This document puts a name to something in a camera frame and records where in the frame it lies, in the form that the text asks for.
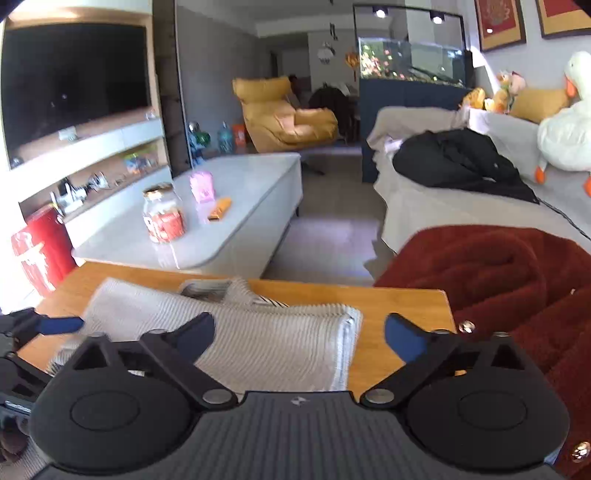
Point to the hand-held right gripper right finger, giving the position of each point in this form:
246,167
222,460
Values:
404,339

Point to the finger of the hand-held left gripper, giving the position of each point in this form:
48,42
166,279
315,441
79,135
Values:
60,325

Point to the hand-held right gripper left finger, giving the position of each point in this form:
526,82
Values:
198,338

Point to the grey striped knit sweater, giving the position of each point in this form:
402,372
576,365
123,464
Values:
277,341

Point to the red stool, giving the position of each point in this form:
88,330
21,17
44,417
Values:
44,251

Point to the glass jar red label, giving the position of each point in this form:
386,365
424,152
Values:
164,219

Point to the orange packet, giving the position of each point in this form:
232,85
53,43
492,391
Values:
219,208

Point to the sofa with beige cover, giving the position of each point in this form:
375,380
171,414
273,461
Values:
415,207

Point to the pink box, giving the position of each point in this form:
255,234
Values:
202,187

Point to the grey coffee table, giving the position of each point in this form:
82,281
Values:
249,184

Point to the green lidded plastic container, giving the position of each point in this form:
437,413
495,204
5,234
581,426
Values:
138,164

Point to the black jacket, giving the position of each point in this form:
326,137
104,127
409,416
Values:
457,159

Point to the wooden tv cabinet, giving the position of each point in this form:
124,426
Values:
115,138

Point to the green ball toy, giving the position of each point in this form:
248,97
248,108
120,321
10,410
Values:
198,141

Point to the blue water bottle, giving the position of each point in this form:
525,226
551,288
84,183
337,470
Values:
226,138

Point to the orange box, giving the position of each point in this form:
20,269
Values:
239,135

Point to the yellow armchair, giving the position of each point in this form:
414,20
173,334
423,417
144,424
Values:
277,115

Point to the dark chair with jacket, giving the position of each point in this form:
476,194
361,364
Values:
332,108

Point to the black flat television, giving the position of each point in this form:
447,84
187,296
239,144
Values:
74,83

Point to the fish tank on dark cabinet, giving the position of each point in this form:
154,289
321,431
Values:
406,97

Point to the white duck plush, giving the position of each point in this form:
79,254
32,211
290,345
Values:
565,134

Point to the pink and yellow plush toy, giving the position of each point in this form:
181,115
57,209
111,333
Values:
507,90

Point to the yellow pillow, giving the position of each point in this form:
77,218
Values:
538,104

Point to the red hanging ornament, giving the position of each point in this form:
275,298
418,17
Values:
352,60

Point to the white wall clock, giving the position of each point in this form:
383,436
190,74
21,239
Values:
326,51

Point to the red framed wall picture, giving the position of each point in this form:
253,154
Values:
499,23
565,16

